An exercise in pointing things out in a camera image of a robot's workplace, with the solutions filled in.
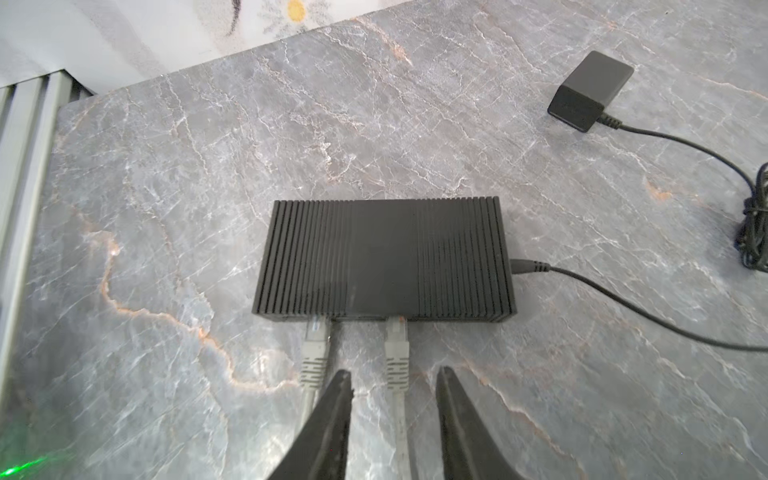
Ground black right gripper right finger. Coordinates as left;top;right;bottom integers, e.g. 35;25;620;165
436;366;523;479

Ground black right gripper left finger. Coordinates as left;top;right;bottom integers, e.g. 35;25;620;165
268;370;354;480

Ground grey ethernet cable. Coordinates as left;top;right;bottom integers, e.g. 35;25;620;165
296;314;421;480

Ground black ribbed network switch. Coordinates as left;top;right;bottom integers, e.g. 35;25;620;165
252;197;517;322

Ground black power adapter with cable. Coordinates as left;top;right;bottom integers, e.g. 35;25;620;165
509;51;767;354

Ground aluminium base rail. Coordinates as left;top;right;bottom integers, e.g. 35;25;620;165
1;70;92;407

